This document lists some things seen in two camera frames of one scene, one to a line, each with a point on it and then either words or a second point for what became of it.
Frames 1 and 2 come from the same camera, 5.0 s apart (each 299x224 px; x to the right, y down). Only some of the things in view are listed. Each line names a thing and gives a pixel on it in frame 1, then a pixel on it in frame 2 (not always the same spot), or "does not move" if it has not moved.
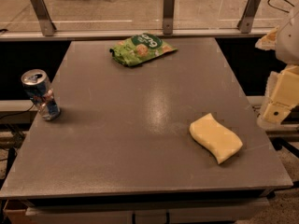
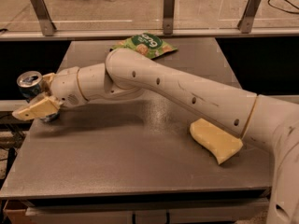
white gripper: x=289 y=42 -> x=65 y=87
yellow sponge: x=220 y=140 does not move
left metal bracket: x=43 y=14 does not move
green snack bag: x=139 y=48 does not move
